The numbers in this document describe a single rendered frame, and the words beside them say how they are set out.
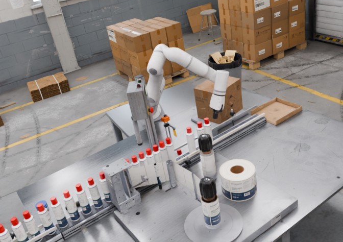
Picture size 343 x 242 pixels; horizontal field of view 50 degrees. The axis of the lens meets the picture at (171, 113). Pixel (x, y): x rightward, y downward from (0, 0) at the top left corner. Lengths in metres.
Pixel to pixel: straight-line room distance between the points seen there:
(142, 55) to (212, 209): 4.01
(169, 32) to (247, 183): 4.02
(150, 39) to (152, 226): 3.97
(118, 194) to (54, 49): 5.66
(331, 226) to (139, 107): 1.63
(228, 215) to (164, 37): 4.08
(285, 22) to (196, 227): 4.71
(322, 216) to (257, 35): 3.49
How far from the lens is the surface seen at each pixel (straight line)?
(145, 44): 5.64
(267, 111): 3.08
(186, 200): 2.20
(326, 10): 6.85
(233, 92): 2.95
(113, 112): 3.49
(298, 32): 6.55
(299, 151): 2.60
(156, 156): 2.36
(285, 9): 6.22
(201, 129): 2.51
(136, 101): 2.19
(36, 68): 7.60
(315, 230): 2.94
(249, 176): 2.08
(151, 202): 2.24
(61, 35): 7.51
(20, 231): 2.20
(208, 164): 2.24
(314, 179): 2.38
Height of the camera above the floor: 2.32
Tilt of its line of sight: 27 degrees down
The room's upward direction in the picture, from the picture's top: 11 degrees counter-clockwise
